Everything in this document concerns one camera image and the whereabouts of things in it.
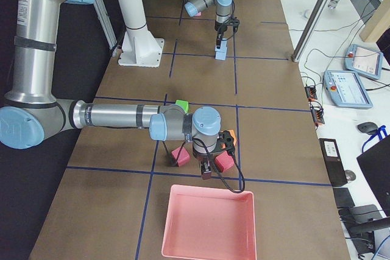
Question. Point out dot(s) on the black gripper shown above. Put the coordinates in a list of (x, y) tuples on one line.
[(220, 28), (202, 158)]

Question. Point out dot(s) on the light blue foam block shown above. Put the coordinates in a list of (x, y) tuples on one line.
[(222, 49), (220, 55)]

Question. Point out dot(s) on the red foam block near tray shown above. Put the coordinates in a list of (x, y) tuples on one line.
[(223, 162)]

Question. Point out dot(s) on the red foam block inner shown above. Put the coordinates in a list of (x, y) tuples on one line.
[(180, 157)]

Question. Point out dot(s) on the orange foam block right side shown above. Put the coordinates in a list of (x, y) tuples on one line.
[(230, 137)]

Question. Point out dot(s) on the pink plastic tray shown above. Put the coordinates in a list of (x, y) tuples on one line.
[(209, 223)]

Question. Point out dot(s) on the green foam block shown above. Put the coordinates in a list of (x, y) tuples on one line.
[(183, 104)]

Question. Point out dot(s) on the black box with label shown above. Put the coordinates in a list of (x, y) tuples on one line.
[(333, 163)]

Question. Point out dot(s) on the near teach pendant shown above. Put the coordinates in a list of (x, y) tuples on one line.
[(346, 89)]

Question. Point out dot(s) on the teach pendant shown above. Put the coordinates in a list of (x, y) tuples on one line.
[(366, 62), (346, 89)]

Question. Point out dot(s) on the far teach pendant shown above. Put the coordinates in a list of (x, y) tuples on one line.
[(366, 62)]

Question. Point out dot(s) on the black computer mouse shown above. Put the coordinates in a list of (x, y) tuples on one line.
[(369, 128)]

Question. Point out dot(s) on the aluminium frame post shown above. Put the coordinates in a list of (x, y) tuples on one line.
[(309, 29)]

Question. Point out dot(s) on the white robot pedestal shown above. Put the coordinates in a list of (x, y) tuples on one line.
[(139, 47)]

